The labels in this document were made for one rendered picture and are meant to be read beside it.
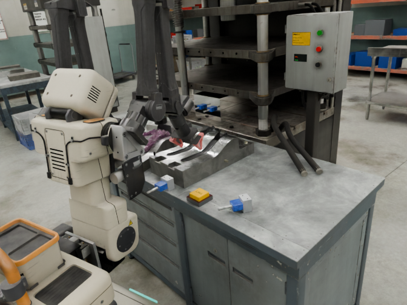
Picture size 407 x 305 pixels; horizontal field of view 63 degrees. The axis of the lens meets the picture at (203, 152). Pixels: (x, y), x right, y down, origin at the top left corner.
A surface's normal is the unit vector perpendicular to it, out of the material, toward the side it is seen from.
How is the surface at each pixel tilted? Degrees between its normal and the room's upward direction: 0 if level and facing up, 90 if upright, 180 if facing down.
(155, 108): 90
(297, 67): 90
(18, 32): 90
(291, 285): 90
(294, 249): 0
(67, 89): 48
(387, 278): 0
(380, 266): 0
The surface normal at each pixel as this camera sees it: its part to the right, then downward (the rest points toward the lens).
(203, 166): 0.69, 0.24
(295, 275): -0.72, 0.33
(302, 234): -0.07, -0.91
